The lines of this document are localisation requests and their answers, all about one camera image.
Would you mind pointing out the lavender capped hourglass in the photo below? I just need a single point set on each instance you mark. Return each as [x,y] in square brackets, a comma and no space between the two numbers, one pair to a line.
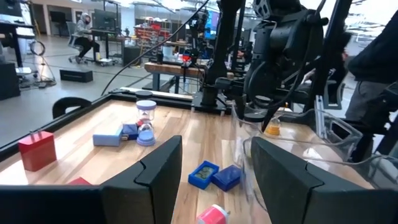
[145,137]

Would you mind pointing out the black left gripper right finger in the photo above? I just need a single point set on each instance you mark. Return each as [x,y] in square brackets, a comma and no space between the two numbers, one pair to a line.
[286,186]

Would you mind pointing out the red storage shelf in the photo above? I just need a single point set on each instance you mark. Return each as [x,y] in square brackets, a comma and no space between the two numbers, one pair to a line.
[152,32]

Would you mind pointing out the red rectangular box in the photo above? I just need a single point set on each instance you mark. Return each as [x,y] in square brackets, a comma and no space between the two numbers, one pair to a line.
[37,150]
[79,181]

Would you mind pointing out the black floor box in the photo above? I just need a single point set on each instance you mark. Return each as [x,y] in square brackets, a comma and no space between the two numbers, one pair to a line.
[76,75]

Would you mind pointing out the black chair backrest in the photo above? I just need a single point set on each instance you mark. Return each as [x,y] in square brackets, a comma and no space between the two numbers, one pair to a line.
[70,101]

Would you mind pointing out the grey office chair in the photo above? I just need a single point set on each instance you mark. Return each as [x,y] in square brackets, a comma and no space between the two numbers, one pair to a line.
[73,43]

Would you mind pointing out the clear plastic bin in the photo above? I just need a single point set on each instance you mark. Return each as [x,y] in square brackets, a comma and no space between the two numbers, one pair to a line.
[298,137]
[342,174]

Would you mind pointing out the wooden workbench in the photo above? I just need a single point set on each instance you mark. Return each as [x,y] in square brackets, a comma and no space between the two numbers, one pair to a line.
[168,69]

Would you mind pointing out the blue digital thermometer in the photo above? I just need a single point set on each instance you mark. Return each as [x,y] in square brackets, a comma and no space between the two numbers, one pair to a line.
[227,178]
[203,174]

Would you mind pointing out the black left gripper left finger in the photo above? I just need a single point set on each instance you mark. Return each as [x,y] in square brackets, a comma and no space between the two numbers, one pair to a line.
[146,193]

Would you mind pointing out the light blue charger block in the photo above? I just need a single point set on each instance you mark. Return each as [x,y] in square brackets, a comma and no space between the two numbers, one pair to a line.
[107,139]

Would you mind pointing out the black cabinet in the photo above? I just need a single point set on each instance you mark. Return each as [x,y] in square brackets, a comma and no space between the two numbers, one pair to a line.
[7,81]

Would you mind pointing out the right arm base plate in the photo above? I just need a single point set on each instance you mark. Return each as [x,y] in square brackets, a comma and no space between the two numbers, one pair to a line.
[211,104]

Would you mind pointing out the person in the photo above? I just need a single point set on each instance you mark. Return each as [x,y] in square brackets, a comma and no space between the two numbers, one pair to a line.
[83,34]
[376,53]

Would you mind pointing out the dark blue small adapter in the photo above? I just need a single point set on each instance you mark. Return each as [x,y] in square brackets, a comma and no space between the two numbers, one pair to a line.
[130,130]

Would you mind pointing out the orange hourglass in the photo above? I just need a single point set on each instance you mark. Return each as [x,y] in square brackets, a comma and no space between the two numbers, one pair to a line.
[273,128]

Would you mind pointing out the black standing desk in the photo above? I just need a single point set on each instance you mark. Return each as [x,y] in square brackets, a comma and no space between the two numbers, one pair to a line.
[12,28]

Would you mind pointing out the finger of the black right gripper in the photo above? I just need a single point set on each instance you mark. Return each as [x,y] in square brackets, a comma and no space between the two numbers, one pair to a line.
[268,119]
[240,107]

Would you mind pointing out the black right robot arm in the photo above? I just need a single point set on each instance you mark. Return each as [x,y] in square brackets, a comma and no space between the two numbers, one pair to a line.
[222,46]

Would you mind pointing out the black capped red hourglass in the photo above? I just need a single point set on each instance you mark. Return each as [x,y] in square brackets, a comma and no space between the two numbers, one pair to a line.
[143,94]

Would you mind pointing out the black computer monitor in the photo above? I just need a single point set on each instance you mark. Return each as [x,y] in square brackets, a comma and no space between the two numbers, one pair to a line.
[104,18]

